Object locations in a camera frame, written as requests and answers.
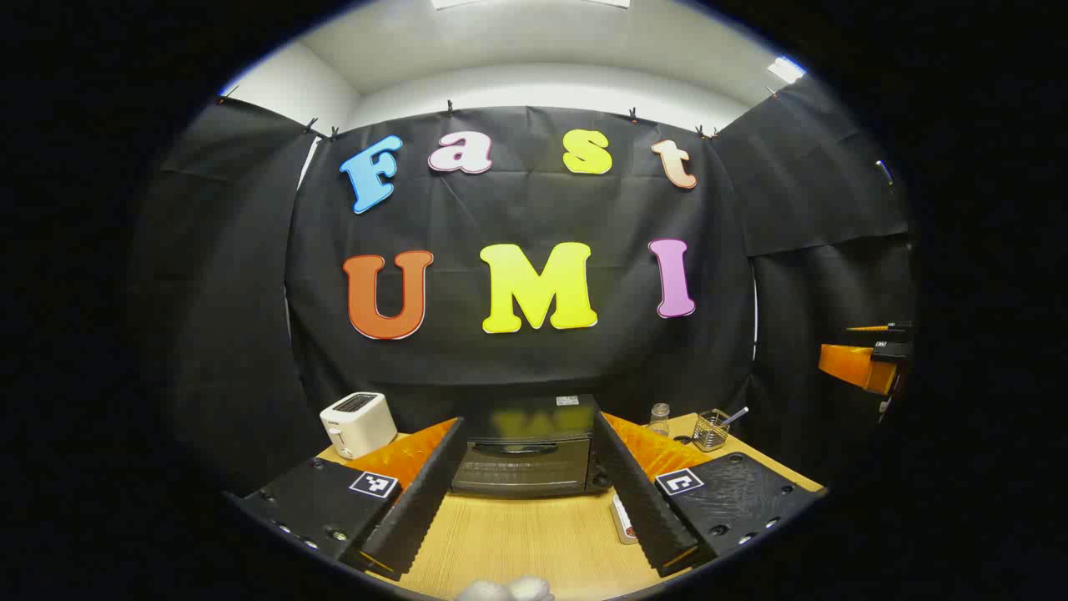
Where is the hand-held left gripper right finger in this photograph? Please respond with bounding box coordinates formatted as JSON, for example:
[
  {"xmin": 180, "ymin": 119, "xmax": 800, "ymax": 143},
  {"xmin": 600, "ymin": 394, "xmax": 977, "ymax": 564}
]
[{"xmin": 591, "ymin": 411, "xmax": 829, "ymax": 578}]

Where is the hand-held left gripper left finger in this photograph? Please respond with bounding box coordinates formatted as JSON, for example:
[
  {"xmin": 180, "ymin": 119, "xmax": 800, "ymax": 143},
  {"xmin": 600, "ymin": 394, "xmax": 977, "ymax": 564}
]
[{"xmin": 224, "ymin": 416, "xmax": 468, "ymax": 583}]

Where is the black electric oven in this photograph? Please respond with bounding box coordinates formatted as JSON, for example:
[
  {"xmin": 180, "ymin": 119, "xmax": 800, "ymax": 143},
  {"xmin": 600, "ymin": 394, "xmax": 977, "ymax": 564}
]
[{"xmin": 451, "ymin": 395, "xmax": 614, "ymax": 500}]

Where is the white rectangular dish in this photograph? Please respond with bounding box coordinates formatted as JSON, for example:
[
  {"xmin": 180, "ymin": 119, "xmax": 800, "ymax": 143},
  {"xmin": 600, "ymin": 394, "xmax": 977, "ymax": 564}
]
[{"xmin": 611, "ymin": 492, "xmax": 640, "ymax": 545}]

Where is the white toaster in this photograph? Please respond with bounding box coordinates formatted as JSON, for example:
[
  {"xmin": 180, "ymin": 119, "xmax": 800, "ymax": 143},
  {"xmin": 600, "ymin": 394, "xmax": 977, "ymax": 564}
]
[{"xmin": 320, "ymin": 392, "xmax": 398, "ymax": 460}]

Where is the black backdrop cloth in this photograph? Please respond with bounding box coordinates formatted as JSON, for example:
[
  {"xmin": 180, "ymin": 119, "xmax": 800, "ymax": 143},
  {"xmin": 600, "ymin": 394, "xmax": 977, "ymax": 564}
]
[{"xmin": 125, "ymin": 75, "xmax": 919, "ymax": 502}]

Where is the wire mesh holder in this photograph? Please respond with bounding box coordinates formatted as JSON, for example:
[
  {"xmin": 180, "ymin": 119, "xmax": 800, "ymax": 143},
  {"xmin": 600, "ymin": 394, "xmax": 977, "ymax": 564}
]
[{"xmin": 693, "ymin": 409, "xmax": 732, "ymax": 452}]

